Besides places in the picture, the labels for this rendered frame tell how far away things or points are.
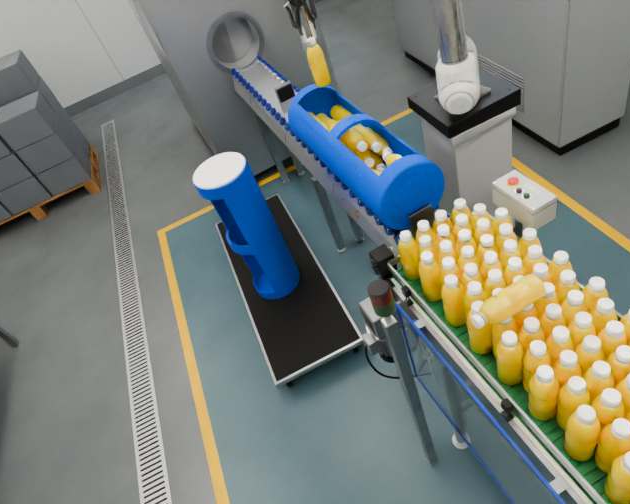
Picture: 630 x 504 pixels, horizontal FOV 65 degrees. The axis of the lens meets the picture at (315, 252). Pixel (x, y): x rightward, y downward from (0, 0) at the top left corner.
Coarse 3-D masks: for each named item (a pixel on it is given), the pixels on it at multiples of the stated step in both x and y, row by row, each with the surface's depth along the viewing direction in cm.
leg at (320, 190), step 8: (320, 184) 287; (320, 192) 291; (320, 200) 296; (328, 200) 297; (328, 208) 300; (328, 216) 304; (328, 224) 313; (336, 224) 310; (336, 232) 314; (336, 240) 318; (344, 248) 328
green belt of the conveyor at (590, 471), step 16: (400, 272) 185; (416, 288) 178; (432, 304) 171; (432, 320) 167; (448, 336) 161; (464, 336) 160; (496, 368) 149; (528, 416) 137; (544, 432) 133; (560, 432) 132; (544, 448) 131; (560, 448) 130; (560, 464) 127; (576, 464) 126; (592, 464) 125; (576, 480) 124; (592, 480) 123
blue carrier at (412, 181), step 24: (312, 96) 238; (336, 96) 243; (288, 120) 240; (312, 120) 218; (360, 120) 202; (312, 144) 220; (336, 144) 201; (336, 168) 203; (360, 168) 187; (408, 168) 173; (432, 168) 178; (360, 192) 189; (384, 192) 175; (408, 192) 179; (432, 192) 185; (384, 216) 181
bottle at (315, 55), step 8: (312, 48) 211; (320, 48) 213; (312, 56) 213; (320, 56) 213; (312, 64) 215; (320, 64) 215; (312, 72) 219; (320, 72) 217; (328, 72) 220; (320, 80) 220; (328, 80) 221
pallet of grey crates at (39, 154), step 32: (0, 64) 434; (0, 96) 435; (32, 96) 433; (0, 128) 413; (32, 128) 421; (64, 128) 463; (0, 160) 428; (32, 160) 438; (64, 160) 448; (96, 160) 518; (0, 192) 444; (32, 192) 454; (64, 192) 464; (96, 192) 476; (0, 224) 461
